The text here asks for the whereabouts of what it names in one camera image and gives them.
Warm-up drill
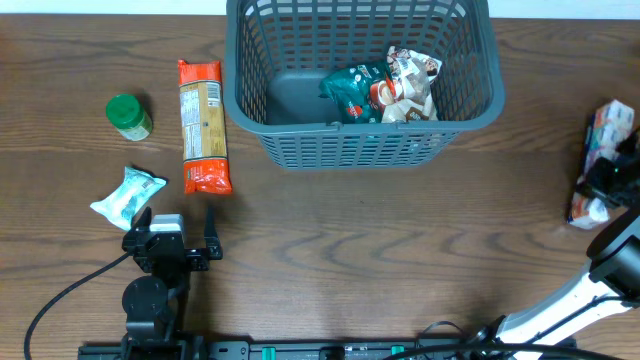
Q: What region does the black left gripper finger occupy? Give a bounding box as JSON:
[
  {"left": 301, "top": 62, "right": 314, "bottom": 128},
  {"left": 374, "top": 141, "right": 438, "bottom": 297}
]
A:
[
  {"left": 132, "top": 207, "right": 152, "bottom": 230},
  {"left": 204, "top": 206, "right": 219, "bottom": 249}
]

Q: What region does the multipack of small cartons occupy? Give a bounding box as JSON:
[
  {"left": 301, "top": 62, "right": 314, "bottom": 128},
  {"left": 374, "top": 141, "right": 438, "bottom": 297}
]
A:
[{"left": 567, "top": 100, "right": 634, "bottom": 230}]

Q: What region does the green Nescafe coffee bag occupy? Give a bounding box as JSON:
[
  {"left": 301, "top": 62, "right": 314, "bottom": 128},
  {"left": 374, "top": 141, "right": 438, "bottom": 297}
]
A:
[{"left": 319, "top": 61, "right": 390, "bottom": 124}]

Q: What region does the beige brown snack bag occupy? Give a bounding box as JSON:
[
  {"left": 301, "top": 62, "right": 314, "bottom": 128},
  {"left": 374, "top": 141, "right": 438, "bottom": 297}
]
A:
[{"left": 381, "top": 46, "right": 442, "bottom": 123}]

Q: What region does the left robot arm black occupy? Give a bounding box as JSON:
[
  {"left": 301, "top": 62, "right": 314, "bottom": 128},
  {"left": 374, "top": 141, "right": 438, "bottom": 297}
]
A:
[{"left": 122, "top": 208, "right": 223, "bottom": 351}]

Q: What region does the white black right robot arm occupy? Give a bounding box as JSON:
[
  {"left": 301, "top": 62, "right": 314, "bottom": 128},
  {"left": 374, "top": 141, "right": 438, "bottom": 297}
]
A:
[{"left": 485, "top": 130, "right": 639, "bottom": 346}]

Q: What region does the mint green snack packet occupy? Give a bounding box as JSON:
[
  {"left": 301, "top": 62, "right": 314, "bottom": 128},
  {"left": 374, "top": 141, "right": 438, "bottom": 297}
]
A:
[{"left": 90, "top": 167, "right": 167, "bottom": 231}]

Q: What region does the orange spaghetti packet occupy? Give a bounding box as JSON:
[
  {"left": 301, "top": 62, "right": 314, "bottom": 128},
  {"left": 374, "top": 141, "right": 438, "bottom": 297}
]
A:
[{"left": 178, "top": 60, "right": 233, "bottom": 195}]

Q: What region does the green lidded jar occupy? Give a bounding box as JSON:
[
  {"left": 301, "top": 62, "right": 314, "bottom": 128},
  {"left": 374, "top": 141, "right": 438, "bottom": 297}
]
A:
[{"left": 105, "top": 94, "right": 153, "bottom": 141}]

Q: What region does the grey plastic basket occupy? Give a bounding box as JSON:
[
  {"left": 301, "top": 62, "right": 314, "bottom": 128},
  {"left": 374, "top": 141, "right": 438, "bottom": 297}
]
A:
[{"left": 224, "top": 0, "right": 505, "bottom": 170}]

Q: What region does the black cable left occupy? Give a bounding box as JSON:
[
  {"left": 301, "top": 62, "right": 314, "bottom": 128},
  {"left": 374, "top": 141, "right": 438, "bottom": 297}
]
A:
[{"left": 23, "top": 251, "right": 135, "bottom": 360}]

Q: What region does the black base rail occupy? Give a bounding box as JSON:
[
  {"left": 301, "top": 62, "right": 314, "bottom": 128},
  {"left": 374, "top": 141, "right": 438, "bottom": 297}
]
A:
[{"left": 77, "top": 338, "right": 579, "bottom": 360}]

